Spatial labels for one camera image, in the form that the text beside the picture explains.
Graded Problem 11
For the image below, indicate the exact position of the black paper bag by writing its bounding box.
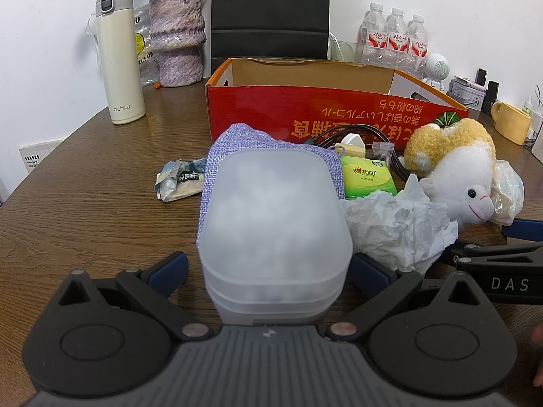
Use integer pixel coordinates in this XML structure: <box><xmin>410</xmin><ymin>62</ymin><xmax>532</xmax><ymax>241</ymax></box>
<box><xmin>210</xmin><ymin>0</ymin><xmax>331</xmax><ymax>62</ymax></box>

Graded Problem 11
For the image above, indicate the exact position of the person's right hand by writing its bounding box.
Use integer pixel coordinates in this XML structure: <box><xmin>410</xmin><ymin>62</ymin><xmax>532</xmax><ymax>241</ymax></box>
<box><xmin>531</xmin><ymin>325</ymin><xmax>543</xmax><ymax>387</ymax></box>

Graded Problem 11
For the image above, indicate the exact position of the wooden desktop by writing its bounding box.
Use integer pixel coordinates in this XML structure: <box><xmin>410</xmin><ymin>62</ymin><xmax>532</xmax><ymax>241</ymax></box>
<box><xmin>0</xmin><ymin>78</ymin><xmax>543</xmax><ymax>395</ymax></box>

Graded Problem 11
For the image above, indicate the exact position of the snack wrapper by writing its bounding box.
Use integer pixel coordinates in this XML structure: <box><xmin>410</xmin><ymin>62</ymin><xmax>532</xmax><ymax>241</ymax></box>
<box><xmin>153</xmin><ymin>159</ymin><xmax>209</xmax><ymax>203</ymax></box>

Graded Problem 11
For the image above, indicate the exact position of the tall black tube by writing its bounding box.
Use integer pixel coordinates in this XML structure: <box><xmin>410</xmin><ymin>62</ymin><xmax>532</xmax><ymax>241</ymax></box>
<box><xmin>484</xmin><ymin>80</ymin><xmax>501</xmax><ymax>113</ymax></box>

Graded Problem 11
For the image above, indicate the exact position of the yellow mug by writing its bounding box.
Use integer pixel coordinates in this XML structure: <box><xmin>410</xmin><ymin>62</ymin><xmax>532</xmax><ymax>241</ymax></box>
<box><xmin>491</xmin><ymin>101</ymin><xmax>533</xmax><ymax>146</ymax></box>

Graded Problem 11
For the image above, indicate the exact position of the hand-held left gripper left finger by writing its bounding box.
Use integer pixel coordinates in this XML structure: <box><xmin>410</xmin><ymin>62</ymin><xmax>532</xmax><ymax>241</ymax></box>
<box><xmin>57</xmin><ymin>251</ymin><xmax>213</xmax><ymax>343</ymax></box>

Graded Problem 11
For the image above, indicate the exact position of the translucent cotton swab container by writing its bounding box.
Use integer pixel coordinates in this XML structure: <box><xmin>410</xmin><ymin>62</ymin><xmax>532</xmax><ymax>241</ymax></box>
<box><xmin>197</xmin><ymin>148</ymin><xmax>354</xmax><ymax>328</ymax></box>

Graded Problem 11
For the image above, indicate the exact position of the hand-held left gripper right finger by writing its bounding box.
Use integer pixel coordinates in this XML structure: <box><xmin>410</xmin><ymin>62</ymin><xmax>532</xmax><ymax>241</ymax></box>
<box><xmin>327</xmin><ymin>252</ymin><xmax>489</xmax><ymax>343</ymax></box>

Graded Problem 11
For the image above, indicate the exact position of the white round robot toy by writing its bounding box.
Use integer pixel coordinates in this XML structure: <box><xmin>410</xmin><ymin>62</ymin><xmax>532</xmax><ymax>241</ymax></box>
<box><xmin>422</xmin><ymin>53</ymin><xmax>449</xmax><ymax>92</ymax></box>

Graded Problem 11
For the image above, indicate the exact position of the white printed carton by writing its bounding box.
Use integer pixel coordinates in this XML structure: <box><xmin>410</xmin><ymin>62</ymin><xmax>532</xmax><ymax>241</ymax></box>
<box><xmin>19</xmin><ymin>139</ymin><xmax>63</xmax><ymax>174</ymax></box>

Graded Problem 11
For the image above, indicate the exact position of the purple woven cloth pouch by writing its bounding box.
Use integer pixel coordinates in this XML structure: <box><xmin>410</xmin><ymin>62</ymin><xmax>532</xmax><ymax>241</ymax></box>
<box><xmin>196</xmin><ymin>123</ymin><xmax>342</xmax><ymax>247</ymax></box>

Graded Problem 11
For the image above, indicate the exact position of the grey tin box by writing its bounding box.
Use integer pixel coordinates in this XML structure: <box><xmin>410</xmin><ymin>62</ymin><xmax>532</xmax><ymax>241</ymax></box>
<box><xmin>449</xmin><ymin>75</ymin><xmax>487</xmax><ymax>110</ymax></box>

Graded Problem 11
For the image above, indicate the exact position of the clear glass container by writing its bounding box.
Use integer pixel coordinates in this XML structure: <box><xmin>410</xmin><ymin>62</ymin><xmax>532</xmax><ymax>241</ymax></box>
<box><xmin>328</xmin><ymin>34</ymin><xmax>362</xmax><ymax>62</ymax></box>

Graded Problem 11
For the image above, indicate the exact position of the green tissue pack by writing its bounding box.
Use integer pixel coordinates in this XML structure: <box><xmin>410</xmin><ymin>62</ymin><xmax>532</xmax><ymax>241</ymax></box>
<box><xmin>339</xmin><ymin>155</ymin><xmax>398</xmax><ymax>201</ymax></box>

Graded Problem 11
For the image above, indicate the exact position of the black cable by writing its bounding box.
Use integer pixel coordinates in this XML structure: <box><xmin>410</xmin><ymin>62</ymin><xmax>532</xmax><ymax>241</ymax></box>
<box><xmin>293</xmin><ymin>124</ymin><xmax>410</xmax><ymax>179</ymax></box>

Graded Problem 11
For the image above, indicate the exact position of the white tissue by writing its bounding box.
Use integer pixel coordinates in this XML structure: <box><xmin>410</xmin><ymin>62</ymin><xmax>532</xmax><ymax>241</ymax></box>
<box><xmin>341</xmin><ymin>174</ymin><xmax>460</xmax><ymax>275</ymax></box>

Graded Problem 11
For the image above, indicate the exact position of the cream thermos bottle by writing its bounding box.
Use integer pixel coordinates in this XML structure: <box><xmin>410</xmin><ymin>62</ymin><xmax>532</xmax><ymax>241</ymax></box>
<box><xmin>95</xmin><ymin>0</ymin><xmax>147</xmax><ymax>126</ymax></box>

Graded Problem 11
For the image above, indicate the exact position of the purple textured vase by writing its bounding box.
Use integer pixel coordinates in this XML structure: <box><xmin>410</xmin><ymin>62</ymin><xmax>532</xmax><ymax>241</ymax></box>
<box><xmin>147</xmin><ymin>0</ymin><xmax>207</xmax><ymax>88</ymax></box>

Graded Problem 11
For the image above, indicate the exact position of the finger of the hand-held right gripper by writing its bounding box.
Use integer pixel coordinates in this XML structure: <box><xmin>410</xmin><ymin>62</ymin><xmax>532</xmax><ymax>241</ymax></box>
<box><xmin>501</xmin><ymin>218</ymin><xmax>543</xmax><ymax>240</ymax></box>
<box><xmin>437</xmin><ymin>240</ymin><xmax>543</xmax><ymax>267</ymax></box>

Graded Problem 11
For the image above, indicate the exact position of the white box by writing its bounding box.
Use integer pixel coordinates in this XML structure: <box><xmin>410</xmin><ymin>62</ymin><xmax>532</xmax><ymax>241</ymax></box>
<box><xmin>528</xmin><ymin>106</ymin><xmax>543</xmax><ymax>157</ymax></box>

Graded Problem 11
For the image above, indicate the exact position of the white and yellow plush toy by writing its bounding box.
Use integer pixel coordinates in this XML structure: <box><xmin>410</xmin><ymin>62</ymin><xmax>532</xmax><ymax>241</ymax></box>
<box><xmin>403</xmin><ymin>118</ymin><xmax>497</xmax><ymax>226</ymax></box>

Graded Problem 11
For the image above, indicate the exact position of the clear smiley plastic bag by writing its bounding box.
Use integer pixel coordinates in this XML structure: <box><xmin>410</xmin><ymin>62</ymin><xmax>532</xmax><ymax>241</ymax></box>
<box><xmin>86</xmin><ymin>4</ymin><xmax>163</xmax><ymax>88</ymax></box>

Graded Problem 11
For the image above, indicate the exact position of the small clear zip bag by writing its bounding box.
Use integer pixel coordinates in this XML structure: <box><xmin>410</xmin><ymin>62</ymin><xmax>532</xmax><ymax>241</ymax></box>
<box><xmin>373</xmin><ymin>142</ymin><xmax>397</xmax><ymax>167</ymax></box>

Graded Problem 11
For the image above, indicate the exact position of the red cardboard box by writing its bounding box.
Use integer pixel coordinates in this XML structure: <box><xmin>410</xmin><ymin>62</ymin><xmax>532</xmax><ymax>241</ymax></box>
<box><xmin>205</xmin><ymin>57</ymin><xmax>470</xmax><ymax>150</ymax></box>

